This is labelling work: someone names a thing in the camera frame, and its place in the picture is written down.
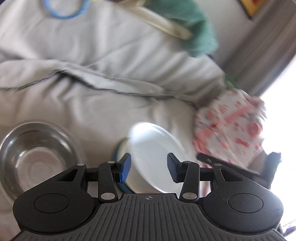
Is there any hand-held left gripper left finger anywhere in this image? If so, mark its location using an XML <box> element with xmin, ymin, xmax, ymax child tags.
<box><xmin>55</xmin><ymin>153</ymin><xmax>132</xmax><ymax>203</ymax></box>

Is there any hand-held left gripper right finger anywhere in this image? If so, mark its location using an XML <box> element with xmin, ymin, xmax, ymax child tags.
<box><xmin>167</xmin><ymin>152</ymin><xmax>246</xmax><ymax>203</ymax></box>

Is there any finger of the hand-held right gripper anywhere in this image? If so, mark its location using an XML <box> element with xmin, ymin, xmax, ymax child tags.
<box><xmin>196</xmin><ymin>152</ymin><xmax>263</xmax><ymax>178</ymax></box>

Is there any blue bowl white inside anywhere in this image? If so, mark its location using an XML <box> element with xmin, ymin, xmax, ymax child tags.
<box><xmin>110</xmin><ymin>138</ymin><xmax>136</xmax><ymax>193</ymax></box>

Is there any white plate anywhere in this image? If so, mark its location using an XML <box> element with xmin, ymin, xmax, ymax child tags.
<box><xmin>127</xmin><ymin>121</ymin><xmax>186</xmax><ymax>194</ymax></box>

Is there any stainless steel bowl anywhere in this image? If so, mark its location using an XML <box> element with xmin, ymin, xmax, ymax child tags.
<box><xmin>0</xmin><ymin>120</ymin><xmax>84</xmax><ymax>205</ymax></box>

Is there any pink printed cloth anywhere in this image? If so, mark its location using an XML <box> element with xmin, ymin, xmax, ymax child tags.
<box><xmin>192</xmin><ymin>88</ymin><xmax>267</xmax><ymax>168</ymax></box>

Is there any grey blanket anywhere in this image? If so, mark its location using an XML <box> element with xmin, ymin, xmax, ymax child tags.
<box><xmin>0</xmin><ymin>0</ymin><xmax>226</xmax><ymax>209</ymax></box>

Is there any grey curtain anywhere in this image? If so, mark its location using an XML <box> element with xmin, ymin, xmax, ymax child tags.
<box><xmin>222</xmin><ymin>9</ymin><xmax>296</xmax><ymax>98</ymax></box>

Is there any green knitted cloth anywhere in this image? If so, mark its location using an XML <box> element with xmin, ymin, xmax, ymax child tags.
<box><xmin>143</xmin><ymin>0</ymin><xmax>220</xmax><ymax>58</ymax></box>

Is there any cream fabric strap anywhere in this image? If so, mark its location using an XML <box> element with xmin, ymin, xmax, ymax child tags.
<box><xmin>124</xmin><ymin>0</ymin><xmax>194</xmax><ymax>40</ymax></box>

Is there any framed wall picture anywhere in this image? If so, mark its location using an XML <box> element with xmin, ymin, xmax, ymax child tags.
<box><xmin>239</xmin><ymin>0</ymin><xmax>263</xmax><ymax>18</ymax></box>

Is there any blue plastic ring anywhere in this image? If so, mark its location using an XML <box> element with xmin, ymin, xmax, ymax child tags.
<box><xmin>41</xmin><ymin>0</ymin><xmax>90</xmax><ymax>20</ymax></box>

